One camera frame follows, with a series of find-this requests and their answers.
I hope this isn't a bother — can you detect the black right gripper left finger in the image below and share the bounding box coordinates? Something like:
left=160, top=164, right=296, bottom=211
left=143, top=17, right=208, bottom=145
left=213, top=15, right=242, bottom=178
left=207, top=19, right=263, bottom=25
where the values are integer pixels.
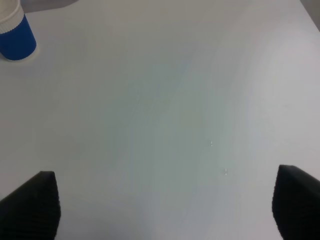
left=0, top=171, right=61, bottom=240

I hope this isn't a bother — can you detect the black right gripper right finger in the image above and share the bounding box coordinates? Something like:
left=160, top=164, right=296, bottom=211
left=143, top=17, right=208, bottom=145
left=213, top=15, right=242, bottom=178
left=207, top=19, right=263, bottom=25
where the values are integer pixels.
left=272, top=165, right=320, bottom=240

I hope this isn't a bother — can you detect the blue and white paper cup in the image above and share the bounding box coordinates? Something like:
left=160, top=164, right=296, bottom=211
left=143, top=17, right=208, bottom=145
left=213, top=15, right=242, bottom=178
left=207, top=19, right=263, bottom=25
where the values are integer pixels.
left=0, top=0, right=37, bottom=61

